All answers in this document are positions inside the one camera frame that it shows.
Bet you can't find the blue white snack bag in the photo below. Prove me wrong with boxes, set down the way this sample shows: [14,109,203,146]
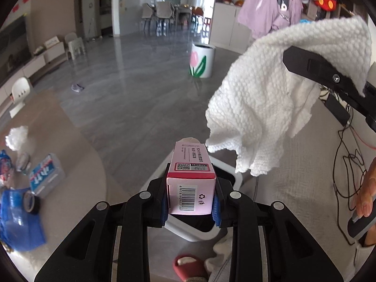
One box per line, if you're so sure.
[0,150,13,187]

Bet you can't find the large black television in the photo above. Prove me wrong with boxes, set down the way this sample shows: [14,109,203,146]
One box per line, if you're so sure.
[0,16,32,86]

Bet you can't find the red slipper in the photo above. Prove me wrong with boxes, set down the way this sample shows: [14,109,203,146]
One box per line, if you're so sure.
[173,255,208,282]

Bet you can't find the round cartoon bear case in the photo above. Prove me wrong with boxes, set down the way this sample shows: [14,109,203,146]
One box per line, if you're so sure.
[15,152,31,173]

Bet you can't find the white textured cloth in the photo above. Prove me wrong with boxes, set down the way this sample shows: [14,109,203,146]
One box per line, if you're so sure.
[205,16,372,176]

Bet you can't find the hanging pink purple clothes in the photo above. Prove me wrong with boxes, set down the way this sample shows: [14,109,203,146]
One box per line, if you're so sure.
[237,0,317,39]

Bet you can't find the person's hand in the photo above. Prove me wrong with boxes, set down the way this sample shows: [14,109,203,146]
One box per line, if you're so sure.
[349,157,376,247]

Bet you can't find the blue plastic bag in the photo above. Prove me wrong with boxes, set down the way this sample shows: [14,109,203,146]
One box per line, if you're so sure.
[1,188,46,251]

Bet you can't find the stacked white stools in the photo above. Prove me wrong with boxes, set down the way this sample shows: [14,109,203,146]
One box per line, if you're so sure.
[64,32,86,60]

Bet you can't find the dark tape roll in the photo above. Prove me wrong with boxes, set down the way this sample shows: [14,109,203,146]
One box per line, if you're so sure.
[22,190,40,215]

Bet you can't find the dining table with chairs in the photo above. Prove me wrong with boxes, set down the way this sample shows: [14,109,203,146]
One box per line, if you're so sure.
[141,1,211,36]

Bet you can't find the clear blue-label plastic box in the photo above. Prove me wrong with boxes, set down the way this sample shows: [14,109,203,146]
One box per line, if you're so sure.
[29,153,66,198]

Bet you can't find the pink cardboard box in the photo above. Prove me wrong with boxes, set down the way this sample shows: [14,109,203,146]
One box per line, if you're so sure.
[166,137,217,216]

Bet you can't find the black cable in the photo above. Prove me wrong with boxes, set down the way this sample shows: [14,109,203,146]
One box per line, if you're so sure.
[331,105,376,246]

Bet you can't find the crumpled clear plastic bag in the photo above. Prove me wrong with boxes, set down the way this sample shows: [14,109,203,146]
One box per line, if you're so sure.
[5,125,29,152]

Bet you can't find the white tulip trash can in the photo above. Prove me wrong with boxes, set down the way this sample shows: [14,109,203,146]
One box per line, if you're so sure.
[189,43,215,78]

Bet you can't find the white plastic chair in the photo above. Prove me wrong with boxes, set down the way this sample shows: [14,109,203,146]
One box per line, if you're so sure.
[10,77,32,118]

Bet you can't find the white tv cabinet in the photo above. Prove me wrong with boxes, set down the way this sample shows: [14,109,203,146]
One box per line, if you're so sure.
[0,42,67,104]

